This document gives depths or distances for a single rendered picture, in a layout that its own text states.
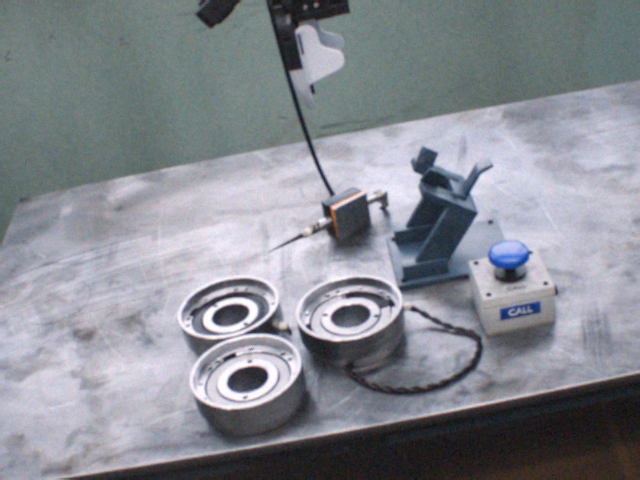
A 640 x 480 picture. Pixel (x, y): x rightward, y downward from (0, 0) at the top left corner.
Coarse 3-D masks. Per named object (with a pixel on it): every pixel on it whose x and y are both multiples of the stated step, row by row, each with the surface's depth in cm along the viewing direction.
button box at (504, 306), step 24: (480, 264) 93; (528, 264) 92; (480, 288) 90; (504, 288) 89; (528, 288) 89; (552, 288) 88; (480, 312) 92; (504, 312) 89; (528, 312) 89; (552, 312) 90
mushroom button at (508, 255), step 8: (496, 248) 90; (504, 248) 90; (512, 248) 89; (520, 248) 89; (488, 256) 90; (496, 256) 89; (504, 256) 89; (512, 256) 88; (520, 256) 89; (528, 256) 89; (496, 264) 89; (504, 264) 88; (512, 264) 88; (520, 264) 88; (512, 272) 90
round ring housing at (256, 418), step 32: (224, 352) 91; (256, 352) 91; (288, 352) 89; (192, 384) 86; (224, 384) 87; (256, 384) 90; (288, 384) 84; (224, 416) 83; (256, 416) 83; (288, 416) 85
